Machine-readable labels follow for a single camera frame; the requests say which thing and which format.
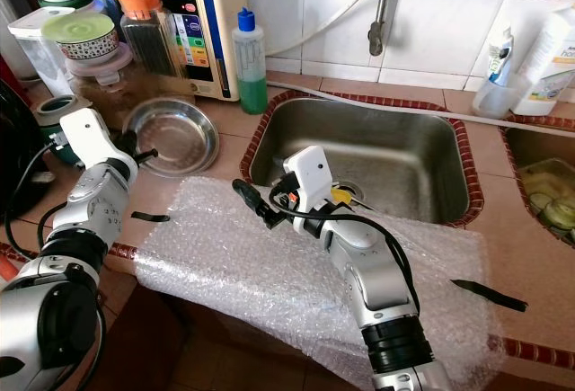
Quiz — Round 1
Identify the black round appliance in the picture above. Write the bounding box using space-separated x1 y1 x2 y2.
0 76 47 231

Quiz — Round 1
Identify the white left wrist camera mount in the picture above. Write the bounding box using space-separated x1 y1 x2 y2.
58 107 120 174

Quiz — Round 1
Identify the round metal drain strainer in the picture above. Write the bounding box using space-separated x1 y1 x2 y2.
332 179 370 209

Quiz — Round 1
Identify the clear jar orange lid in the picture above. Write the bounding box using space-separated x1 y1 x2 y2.
113 0 181 83

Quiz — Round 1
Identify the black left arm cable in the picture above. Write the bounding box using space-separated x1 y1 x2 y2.
4 138 65 262

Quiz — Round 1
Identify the beige water purifier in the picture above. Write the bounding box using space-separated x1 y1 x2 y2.
140 0 240 102

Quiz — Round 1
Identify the thin white counter hose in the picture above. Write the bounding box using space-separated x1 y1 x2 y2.
291 80 575 128

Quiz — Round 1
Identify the stainless steel bowl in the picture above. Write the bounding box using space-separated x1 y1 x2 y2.
122 96 222 180

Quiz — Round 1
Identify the metal faucet spout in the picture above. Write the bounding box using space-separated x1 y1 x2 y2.
367 0 397 58

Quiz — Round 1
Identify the green patterned dish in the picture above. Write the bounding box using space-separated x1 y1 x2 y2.
525 158 575 231

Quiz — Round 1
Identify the stainless steel sink basin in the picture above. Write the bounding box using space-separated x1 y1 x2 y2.
246 95 474 227

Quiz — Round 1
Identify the clear plastic tub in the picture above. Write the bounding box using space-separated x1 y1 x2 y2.
471 76 527 121

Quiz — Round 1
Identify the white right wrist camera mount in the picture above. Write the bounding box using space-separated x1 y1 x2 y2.
282 145 334 215

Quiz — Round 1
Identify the clear bubble wrap sheet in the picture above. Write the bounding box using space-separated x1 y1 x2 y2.
134 175 506 391

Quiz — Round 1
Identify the glass jar pink lid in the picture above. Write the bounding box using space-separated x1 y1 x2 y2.
66 45 137 132

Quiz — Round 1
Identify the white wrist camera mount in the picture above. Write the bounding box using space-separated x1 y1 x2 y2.
58 107 120 174
282 145 334 215

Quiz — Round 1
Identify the dark green mug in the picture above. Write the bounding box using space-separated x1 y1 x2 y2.
33 93 92 155

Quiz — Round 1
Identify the green dish soap bottle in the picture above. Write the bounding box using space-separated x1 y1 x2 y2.
231 6 270 116

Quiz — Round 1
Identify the white spray bottle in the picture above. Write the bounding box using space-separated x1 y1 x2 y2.
484 23 517 87

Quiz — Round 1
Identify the large white bottle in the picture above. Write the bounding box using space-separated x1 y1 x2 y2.
511 0 575 119

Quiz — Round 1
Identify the brown base cabinet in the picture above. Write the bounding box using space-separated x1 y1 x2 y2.
88 279 371 391

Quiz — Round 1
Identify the clear container white lid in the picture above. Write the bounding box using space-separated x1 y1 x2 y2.
6 6 69 101

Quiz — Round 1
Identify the smooth white tap hose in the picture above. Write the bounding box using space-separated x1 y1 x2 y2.
264 0 403 58

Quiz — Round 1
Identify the black tape strip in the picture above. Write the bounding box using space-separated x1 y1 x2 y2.
450 278 530 314
129 210 173 225

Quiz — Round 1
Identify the small steel sink basin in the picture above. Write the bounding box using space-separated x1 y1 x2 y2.
498 116 575 249

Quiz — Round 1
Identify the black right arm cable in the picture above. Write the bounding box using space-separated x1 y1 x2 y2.
269 183 422 316

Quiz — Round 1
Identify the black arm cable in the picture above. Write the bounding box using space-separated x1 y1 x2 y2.
269 183 422 316
4 138 65 262

